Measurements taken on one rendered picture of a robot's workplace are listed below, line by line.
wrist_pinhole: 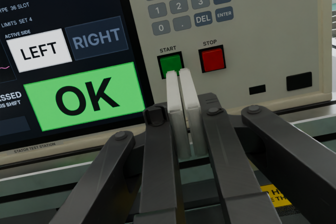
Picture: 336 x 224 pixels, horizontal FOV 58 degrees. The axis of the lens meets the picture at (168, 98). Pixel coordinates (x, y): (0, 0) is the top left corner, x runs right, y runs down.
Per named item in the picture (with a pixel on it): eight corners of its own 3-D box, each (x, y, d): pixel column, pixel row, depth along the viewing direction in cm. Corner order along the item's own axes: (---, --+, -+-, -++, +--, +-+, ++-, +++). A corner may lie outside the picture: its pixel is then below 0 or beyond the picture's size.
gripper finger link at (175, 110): (192, 159, 16) (178, 161, 16) (183, 107, 23) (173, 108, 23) (182, 109, 15) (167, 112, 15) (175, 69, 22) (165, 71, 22)
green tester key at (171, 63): (183, 74, 28) (179, 55, 27) (164, 78, 28) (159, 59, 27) (182, 71, 29) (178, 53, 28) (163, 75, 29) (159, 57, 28)
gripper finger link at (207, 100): (206, 135, 14) (271, 122, 14) (195, 94, 18) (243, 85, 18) (211, 162, 14) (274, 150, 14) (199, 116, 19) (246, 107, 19)
